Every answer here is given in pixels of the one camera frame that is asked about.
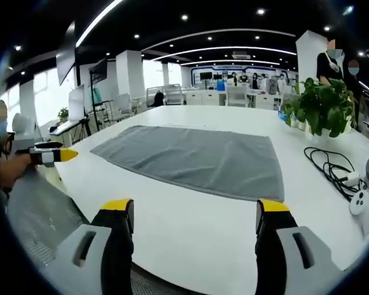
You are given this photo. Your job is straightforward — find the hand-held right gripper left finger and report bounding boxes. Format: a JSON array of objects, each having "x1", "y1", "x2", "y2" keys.
[{"x1": 46, "y1": 198, "x2": 135, "y2": 295}]

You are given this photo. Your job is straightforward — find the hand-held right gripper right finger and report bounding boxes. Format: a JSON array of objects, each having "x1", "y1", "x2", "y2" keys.
[{"x1": 254, "y1": 198, "x2": 354, "y2": 295}]

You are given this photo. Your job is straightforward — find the grey towel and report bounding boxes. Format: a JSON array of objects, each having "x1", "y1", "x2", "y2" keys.
[{"x1": 90, "y1": 124, "x2": 285, "y2": 203}]

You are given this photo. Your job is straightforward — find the person's left hand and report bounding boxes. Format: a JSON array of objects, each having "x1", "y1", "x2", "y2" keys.
[{"x1": 0, "y1": 152, "x2": 38, "y2": 189}]

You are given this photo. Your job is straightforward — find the white side desk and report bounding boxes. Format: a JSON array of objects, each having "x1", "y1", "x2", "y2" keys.
[{"x1": 49, "y1": 117, "x2": 92, "y2": 138}]

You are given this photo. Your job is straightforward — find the white board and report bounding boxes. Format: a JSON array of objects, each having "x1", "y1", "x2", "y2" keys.
[{"x1": 68, "y1": 85, "x2": 87, "y2": 121}]

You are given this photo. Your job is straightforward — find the grey mesh chair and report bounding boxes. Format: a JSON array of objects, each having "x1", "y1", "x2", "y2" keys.
[{"x1": 5, "y1": 173, "x2": 92, "y2": 270}]

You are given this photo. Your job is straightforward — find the white handheld controller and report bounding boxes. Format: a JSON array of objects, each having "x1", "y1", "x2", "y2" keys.
[{"x1": 348, "y1": 189, "x2": 369, "y2": 236}]

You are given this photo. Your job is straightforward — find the hanging black monitor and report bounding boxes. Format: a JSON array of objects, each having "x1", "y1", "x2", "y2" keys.
[{"x1": 55, "y1": 20, "x2": 78, "y2": 87}]

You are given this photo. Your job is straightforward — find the black monitor on stand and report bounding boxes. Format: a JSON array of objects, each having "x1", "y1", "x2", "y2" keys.
[{"x1": 88, "y1": 57, "x2": 109, "y2": 83}]

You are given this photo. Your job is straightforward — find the white power adapter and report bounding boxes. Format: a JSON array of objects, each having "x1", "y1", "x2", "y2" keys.
[{"x1": 340, "y1": 171, "x2": 361, "y2": 187}]

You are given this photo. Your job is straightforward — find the white table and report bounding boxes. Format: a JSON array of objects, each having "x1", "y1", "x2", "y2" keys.
[{"x1": 52, "y1": 104, "x2": 369, "y2": 295}]

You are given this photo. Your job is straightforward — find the black backpack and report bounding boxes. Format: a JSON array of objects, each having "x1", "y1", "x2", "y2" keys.
[{"x1": 153, "y1": 91, "x2": 166, "y2": 108}]

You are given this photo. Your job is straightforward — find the green potted plant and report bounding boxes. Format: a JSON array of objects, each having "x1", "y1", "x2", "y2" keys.
[{"x1": 280, "y1": 77, "x2": 358, "y2": 143}]

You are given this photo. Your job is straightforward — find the black cable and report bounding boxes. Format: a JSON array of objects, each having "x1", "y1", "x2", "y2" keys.
[{"x1": 304, "y1": 146, "x2": 368, "y2": 203}]

